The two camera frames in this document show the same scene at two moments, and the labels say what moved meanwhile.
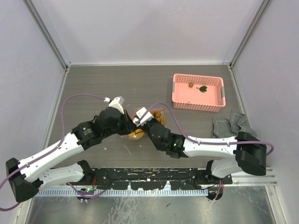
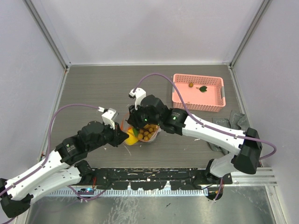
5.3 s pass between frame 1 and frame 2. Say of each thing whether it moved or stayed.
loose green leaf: stayed
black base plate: stayed
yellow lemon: moved
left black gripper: moved
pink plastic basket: stayed
